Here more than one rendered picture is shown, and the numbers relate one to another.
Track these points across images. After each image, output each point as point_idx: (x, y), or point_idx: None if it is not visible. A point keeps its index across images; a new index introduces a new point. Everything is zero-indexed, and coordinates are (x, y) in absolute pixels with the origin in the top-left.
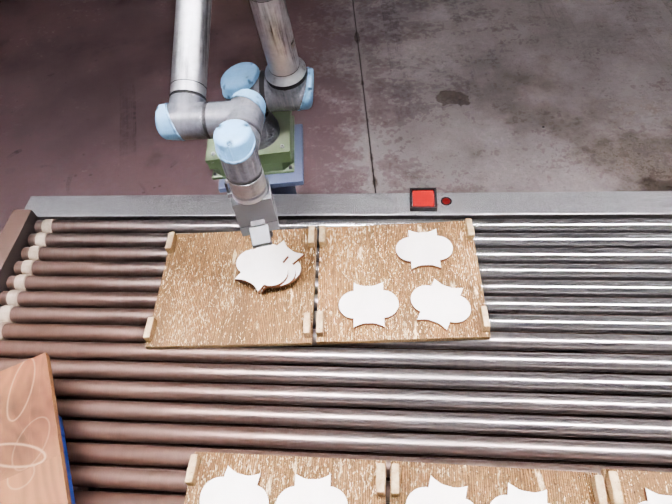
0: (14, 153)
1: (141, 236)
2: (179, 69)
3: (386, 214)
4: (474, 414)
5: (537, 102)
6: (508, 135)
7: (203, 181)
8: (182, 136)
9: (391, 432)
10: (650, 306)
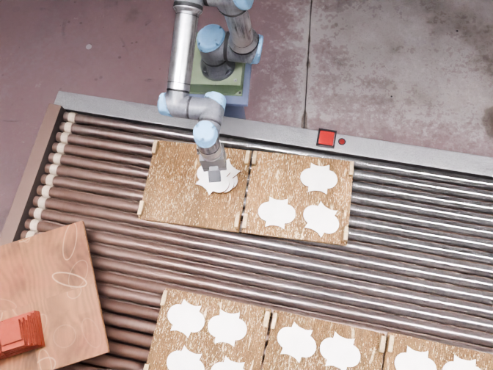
0: None
1: (135, 136)
2: (174, 74)
3: (299, 145)
4: (326, 290)
5: (459, 4)
6: (425, 34)
7: (171, 42)
8: (173, 116)
9: (278, 291)
10: (450, 239)
